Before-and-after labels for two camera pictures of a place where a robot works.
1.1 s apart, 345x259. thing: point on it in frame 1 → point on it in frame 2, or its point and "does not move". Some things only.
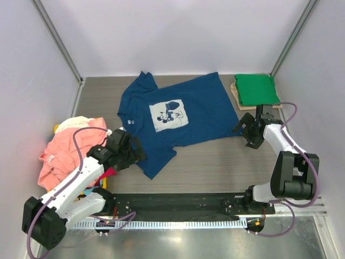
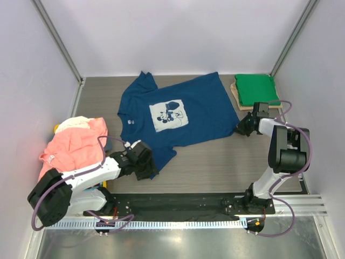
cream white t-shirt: [74, 122] does not move
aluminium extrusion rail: [316, 209] does not move
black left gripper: [136, 155] → [150, 168]
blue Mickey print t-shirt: [194, 111] does not move
